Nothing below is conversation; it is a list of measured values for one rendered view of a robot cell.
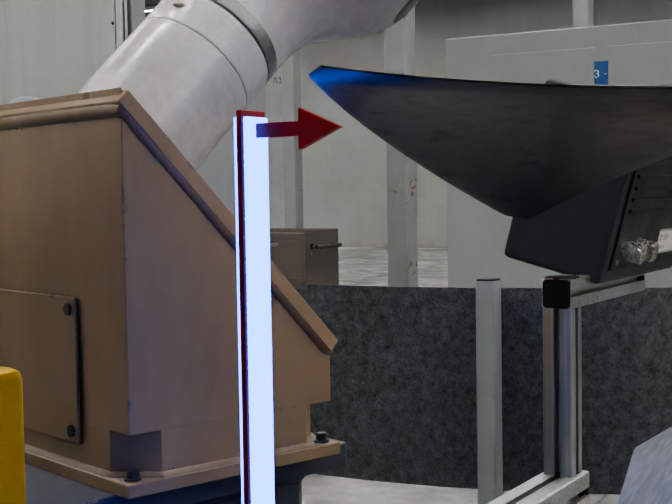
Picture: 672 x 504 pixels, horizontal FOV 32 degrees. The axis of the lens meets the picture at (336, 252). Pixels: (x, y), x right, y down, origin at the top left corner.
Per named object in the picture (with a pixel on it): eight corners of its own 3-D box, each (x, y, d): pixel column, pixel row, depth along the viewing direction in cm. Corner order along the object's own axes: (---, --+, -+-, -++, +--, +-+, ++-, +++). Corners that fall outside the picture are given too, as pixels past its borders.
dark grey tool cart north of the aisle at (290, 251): (313, 376, 720) (311, 231, 716) (221, 370, 752) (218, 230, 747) (348, 366, 762) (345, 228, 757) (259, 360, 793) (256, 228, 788)
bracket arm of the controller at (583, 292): (570, 309, 113) (570, 279, 113) (541, 308, 115) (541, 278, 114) (645, 290, 133) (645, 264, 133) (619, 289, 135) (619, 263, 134)
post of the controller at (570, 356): (571, 478, 114) (570, 278, 113) (543, 475, 115) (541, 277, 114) (582, 472, 116) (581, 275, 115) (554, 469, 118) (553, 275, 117)
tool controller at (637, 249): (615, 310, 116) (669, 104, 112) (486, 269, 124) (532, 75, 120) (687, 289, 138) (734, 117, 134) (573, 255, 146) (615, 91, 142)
